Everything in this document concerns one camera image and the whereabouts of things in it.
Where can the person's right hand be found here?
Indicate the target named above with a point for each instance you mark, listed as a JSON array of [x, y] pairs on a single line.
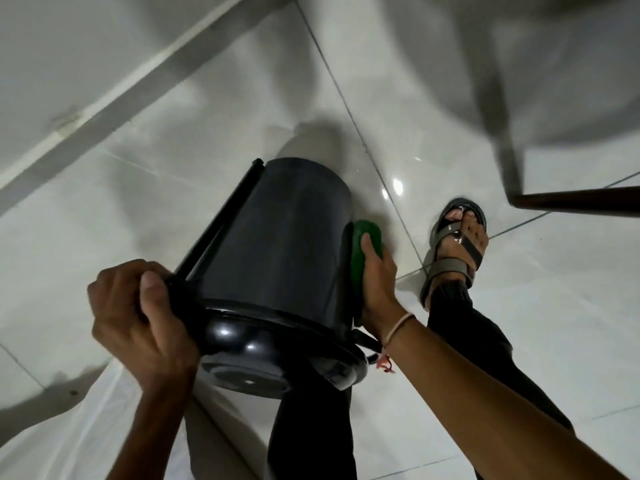
[[380, 289]]

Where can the person's left hand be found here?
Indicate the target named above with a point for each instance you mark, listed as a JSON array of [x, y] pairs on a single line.
[[130, 329]]

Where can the person's right fingers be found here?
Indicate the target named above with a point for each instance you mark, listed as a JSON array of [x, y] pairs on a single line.
[[370, 249]]

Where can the person's left thumb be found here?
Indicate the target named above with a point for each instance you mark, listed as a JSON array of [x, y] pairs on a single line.
[[152, 294]]

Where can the green scrub sponge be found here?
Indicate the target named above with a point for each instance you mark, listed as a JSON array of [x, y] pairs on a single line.
[[361, 269]]

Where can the black pedal trash bin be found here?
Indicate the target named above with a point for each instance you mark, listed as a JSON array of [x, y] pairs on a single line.
[[270, 244]]

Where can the person's left forearm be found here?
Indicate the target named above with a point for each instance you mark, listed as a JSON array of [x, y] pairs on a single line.
[[147, 434]]

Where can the person's right forearm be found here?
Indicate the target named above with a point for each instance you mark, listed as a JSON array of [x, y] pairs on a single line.
[[490, 409]]

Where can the beige thread wristband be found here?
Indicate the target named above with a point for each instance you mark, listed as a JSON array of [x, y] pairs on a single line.
[[397, 328]]

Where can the person's right foot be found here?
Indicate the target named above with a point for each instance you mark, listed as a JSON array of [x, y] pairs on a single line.
[[465, 234]]

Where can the person's right trouser leg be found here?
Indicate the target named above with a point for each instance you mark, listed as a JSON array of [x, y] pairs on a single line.
[[475, 339]]

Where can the person's trouser leg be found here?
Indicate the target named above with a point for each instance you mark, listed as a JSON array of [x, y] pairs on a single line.
[[312, 439], [475, 339]]

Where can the grey table leg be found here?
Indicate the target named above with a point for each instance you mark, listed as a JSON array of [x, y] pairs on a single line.
[[502, 144]]

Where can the person's left trouser leg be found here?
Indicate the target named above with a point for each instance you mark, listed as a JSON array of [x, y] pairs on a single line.
[[312, 439]]

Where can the white baseboard strip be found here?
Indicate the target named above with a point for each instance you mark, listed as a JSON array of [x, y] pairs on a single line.
[[125, 94]]

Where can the dark brown wooden bar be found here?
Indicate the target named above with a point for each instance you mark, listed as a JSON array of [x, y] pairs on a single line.
[[580, 202]]

